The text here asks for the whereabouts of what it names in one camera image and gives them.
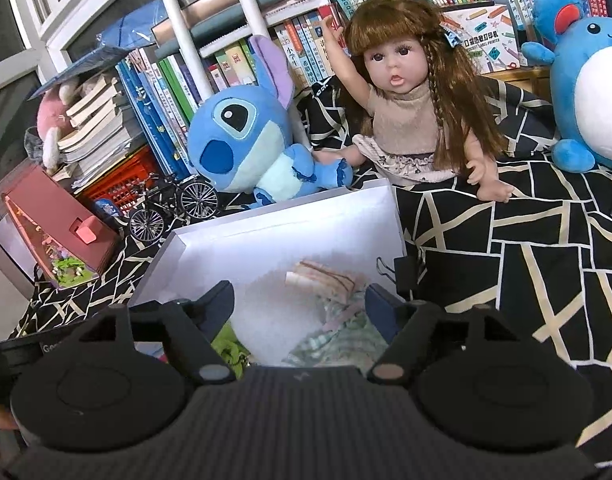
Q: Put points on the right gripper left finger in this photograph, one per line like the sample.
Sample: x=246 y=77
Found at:
x=190 y=328

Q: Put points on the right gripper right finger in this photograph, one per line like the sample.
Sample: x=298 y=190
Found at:
x=406 y=326

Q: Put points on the green fabric scrunchie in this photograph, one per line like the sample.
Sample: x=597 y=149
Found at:
x=231 y=350

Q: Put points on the green striped doll dress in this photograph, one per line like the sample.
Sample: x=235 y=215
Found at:
x=346 y=338

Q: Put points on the black binder clip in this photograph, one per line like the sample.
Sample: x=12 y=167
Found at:
x=403 y=273

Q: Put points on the white cardboard box tray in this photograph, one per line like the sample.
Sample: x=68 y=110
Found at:
x=346 y=230

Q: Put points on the black miniature bicycle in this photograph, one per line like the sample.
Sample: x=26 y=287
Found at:
x=161 y=200

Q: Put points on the pink triangular miniature house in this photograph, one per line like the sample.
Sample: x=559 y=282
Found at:
x=70 y=244

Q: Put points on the black white patterned tablecloth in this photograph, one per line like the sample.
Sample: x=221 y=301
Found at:
x=544 y=259

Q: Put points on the red plastic basket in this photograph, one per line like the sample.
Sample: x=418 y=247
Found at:
x=118 y=191

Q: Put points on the blue Stitch plush toy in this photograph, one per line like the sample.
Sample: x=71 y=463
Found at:
x=241 y=139

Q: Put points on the brown haired baby doll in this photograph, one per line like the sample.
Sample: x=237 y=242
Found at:
x=422 y=115

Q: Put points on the stack of books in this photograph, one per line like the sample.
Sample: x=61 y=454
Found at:
x=105 y=132

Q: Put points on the pink white plush toy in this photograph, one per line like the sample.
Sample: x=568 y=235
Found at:
x=52 y=121

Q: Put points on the blue round plush toy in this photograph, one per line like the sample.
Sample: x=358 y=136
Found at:
x=578 y=51

